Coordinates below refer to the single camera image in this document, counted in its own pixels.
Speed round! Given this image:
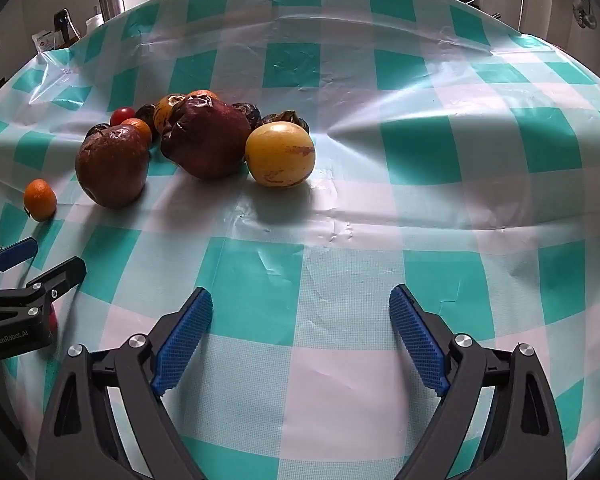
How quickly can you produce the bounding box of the dark red pomegranate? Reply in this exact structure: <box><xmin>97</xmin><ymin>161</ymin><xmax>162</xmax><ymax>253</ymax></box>
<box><xmin>160</xmin><ymin>96</ymin><xmax>252</xmax><ymax>181</ymax></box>

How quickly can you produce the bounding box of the teal checkered tablecloth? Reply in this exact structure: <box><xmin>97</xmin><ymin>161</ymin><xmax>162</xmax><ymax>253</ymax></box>
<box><xmin>0</xmin><ymin>0</ymin><xmax>600</xmax><ymax>480</ymax></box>

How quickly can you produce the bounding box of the brown red apple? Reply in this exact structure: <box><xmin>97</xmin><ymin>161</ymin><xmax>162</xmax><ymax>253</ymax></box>
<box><xmin>75</xmin><ymin>124</ymin><xmax>152</xmax><ymax>210</ymax></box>

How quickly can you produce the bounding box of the small striped yellow melon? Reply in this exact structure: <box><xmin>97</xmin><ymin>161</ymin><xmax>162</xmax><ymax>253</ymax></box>
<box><xmin>153</xmin><ymin>94</ymin><xmax>186</xmax><ymax>135</ymax></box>

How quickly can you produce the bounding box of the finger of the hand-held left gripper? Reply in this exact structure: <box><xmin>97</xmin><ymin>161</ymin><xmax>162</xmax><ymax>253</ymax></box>
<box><xmin>0</xmin><ymin>237</ymin><xmax>38</xmax><ymax>288</ymax></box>
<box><xmin>25</xmin><ymin>256</ymin><xmax>88</xmax><ymax>307</ymax></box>

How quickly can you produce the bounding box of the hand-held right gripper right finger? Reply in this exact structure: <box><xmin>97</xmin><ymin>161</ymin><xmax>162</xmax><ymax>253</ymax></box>
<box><xmin>388</xmin><ymin>284</ymin><xmax>568</xmax><ymax>480</ymax></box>

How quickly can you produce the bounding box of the hanging metal utensil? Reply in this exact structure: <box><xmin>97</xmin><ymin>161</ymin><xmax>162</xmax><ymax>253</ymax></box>
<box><xmin>572</xmin><ymin>0</ymin><xmax>598</xmax><ymax>28</ymax></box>

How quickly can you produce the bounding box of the dark glass bottle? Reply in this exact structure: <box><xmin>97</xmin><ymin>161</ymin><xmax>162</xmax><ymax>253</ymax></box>
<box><xmin>53</xmin><ymin>8</ymin><xmax>82</xmax><ymax>51</ymax></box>

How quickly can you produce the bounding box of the white snack packet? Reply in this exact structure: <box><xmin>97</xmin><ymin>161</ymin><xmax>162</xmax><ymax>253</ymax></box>
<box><xmin>31</xmin><ymin>30</ymin><xmax>61</xmax><ymax>53</ymax></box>

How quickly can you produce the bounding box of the large yellow pepino melon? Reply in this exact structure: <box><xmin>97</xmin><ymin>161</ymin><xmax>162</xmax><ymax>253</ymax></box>
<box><xmin>244</xmin><ymin>122</ymin><xmax>316</xmax><ymax>189</ymax></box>

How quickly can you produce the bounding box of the small orange kumquat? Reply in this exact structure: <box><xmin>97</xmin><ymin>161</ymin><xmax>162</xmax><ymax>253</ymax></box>
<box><xmin>23</xmin><ymin>179</ymin><xmax>58</xmax><ymax>222</ymax></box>

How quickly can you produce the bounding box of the white jar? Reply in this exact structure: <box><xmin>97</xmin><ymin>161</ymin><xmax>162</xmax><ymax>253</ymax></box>
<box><xmin>85</xmin><ymin>7</ymin><xmax>105</xmax><ymax>36</ymax></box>

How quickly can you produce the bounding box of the orange tangerine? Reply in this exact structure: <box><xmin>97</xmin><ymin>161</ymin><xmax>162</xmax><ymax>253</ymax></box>
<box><xmin>121</xmin><ymin>118</ymin><xmax>154</xmax><ymax>147</ymax></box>

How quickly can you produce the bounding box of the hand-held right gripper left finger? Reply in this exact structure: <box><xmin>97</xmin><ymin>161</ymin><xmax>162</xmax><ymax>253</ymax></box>
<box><xmin>35</xmin><ymin>287</ymin><xmax>216</xmax><ymax>480</ymax></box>

